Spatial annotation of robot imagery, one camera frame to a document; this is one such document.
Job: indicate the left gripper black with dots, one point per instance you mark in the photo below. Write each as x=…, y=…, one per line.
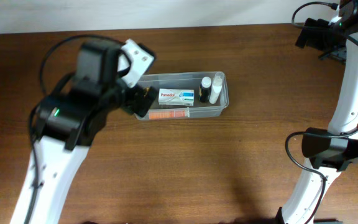
x=134, y=102

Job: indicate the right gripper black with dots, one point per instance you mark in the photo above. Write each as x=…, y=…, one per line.
x=314, y=41

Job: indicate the orange effervescent tablet tube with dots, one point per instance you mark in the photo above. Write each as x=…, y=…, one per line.
x=169, y=114

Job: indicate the white Panadol medicine box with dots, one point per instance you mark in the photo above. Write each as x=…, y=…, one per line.
x=176, y=97

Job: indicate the black bottle with white cap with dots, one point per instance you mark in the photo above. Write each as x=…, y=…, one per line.
x=205, y=89

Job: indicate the white squeeze tube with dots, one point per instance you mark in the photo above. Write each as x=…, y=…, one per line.
x=216, y=87

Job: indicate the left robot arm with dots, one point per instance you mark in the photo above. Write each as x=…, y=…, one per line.
x=62, y=127

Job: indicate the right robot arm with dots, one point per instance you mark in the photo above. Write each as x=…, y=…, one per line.
x=327, y=152

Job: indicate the clear plastic container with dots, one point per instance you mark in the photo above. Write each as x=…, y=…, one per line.
x=186, y=81

